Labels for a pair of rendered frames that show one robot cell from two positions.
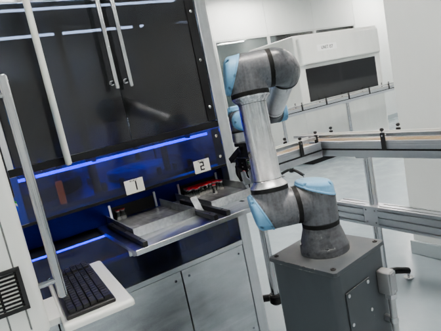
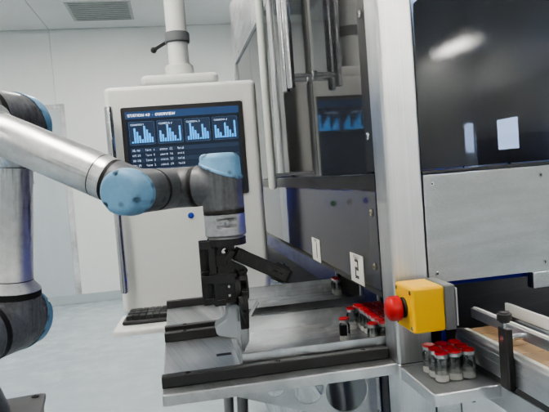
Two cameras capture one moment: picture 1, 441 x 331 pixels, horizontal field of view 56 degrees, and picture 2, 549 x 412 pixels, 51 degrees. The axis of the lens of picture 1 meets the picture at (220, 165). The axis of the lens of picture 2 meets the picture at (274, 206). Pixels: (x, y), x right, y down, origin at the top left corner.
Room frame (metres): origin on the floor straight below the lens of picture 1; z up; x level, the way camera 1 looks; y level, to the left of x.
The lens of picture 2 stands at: (2.20, -1.05, 1.22)
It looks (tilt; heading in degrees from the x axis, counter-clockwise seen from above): 3 degrees down; 111
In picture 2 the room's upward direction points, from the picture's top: 4 degrees counter-clockwise
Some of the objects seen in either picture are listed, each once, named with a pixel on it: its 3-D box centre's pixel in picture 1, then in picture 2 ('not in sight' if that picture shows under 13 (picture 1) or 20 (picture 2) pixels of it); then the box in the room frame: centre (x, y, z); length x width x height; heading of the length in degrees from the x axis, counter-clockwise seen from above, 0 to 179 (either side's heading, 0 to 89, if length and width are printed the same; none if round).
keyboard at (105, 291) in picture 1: (79, 285); (189, 310); (1.29, 0.53, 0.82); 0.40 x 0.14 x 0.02; 27
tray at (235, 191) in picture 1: (216, 192); (319, 333); (1.86, 0.04, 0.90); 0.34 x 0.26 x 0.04; 30
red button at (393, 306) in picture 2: not in sight; (397, 307); (2.05, -0.14, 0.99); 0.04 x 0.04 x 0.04; 30
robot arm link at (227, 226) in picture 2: (241, 136); (225, 226); (1.75, -0.11, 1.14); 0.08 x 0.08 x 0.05
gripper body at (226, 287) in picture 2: (245, 155); (225, 270); (1.74, -0.11, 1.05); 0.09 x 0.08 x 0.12; 30
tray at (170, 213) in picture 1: (148, 215); (286, 299); (1.69, 0.33, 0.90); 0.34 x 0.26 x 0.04; 30
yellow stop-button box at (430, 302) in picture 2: not in sight; (423, 304); (2.09, -0.12, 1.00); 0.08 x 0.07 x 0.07; 30
